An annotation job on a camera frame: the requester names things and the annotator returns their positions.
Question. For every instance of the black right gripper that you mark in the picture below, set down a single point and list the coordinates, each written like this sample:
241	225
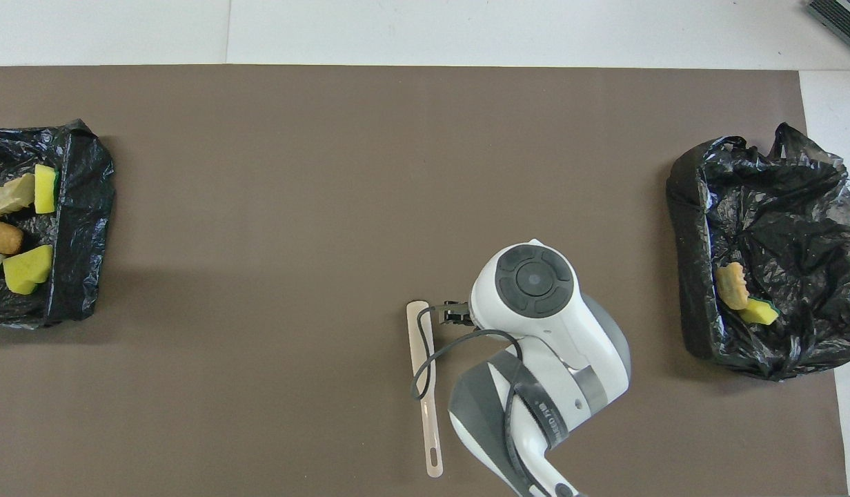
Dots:
461	314

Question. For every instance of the beige hand brush black bristles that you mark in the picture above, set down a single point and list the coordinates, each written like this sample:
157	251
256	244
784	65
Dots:
430	428

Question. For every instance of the pale lumpy bread piece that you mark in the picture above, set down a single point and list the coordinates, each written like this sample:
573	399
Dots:
732	284

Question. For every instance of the small yellow sponge wedge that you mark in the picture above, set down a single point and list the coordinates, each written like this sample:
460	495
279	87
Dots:
759	312

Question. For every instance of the green-topped yellow sponge piece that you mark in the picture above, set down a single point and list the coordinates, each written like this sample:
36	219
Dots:
45	188

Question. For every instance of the large yellow sponge piece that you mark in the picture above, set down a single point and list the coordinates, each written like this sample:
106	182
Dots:
28	270

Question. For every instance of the pale torn bread piece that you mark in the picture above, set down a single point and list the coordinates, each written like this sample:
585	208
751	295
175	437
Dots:
11	197

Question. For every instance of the golden brown bun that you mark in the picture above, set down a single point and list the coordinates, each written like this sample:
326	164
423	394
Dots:
1	236

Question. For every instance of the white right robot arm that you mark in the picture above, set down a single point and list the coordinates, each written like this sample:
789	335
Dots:
577	345

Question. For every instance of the crumpled black trash bag bin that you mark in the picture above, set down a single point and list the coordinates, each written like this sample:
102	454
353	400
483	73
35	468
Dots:
797	228

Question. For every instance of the smooth black trash bag bin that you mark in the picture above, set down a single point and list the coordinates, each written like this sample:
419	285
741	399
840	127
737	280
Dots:
80	228

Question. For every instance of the brown table mat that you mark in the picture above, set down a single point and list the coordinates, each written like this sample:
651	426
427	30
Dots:
259	172

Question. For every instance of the dark ribbed device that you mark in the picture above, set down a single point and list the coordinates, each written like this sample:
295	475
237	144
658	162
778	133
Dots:
846	17

